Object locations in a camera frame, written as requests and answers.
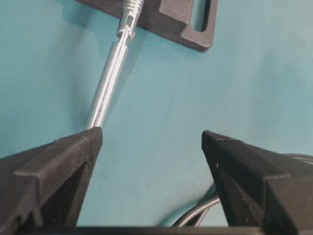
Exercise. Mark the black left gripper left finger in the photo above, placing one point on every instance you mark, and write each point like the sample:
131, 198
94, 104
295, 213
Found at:
47, 185

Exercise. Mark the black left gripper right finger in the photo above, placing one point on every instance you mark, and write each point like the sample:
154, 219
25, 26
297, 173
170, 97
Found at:
260, 188

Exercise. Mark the black metal bench vise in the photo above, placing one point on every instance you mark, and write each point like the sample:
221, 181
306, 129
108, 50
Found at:
170, 19

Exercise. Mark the silver vise handle rod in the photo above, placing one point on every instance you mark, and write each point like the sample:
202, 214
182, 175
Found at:
112, 73

